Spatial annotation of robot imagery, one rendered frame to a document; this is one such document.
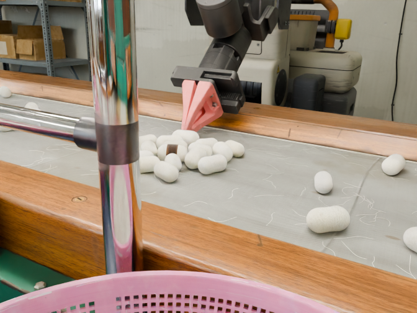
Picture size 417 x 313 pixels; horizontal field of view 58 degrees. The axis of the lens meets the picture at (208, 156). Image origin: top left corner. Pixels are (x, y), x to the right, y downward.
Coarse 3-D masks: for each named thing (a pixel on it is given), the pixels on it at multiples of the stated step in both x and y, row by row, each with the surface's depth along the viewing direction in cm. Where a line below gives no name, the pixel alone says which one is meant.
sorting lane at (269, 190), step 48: (0, 96) 78; (0, 144) 50; (48, 144) 51; (288, 144) 54; (144, 192) 38; (192, 192) 38; (240, 192) 38; (288, 192) 39; (336, 192) 39; (384, 192) 40; (288, 240) 30; (336, 240) 30; (384, 240) 31
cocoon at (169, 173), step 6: (162, 162) 40; (156, 168) 40; (162, 168) 40; (168, 168) 39; (174, 168) 39; (156, 174) 40; (162, 174) 39; (168, 174) 39; (174, 174) 39; (168, 180) 39; (174, 180) 40
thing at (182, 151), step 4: (164, 144) 46; (160, 148) 45; (164, 148) 45; (180, 148) 45; (184, 148) 45; (160, 152) 45; (164, 152) 44; (180, 152) 44; (184, 152) 45; (188, 152) 45; (160, 156) 45; (164, 156) 45; (180, 156) 44; (184, 156) 45
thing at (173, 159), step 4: (168, 156) 43; (172, 156) 42; (176, 156) 43; (164, 160) 43; (168, 160) 42; (172, 160) 42; (176, 160) 42; (180, 160) 42; (172, 164) 42; (176, 164) 42; (180, 164) 42; (180, 168) 42
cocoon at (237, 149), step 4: (228, 140) 49; (232, 140) 49; (228, 144) 48; (232, 144) 48; (236, 144) 47; (240, 144) 48; (232, 148) 47; (236, 148) 47; (240, 148) 47; (236, 152) 47; (240, 152) 47; (236, 156) 48
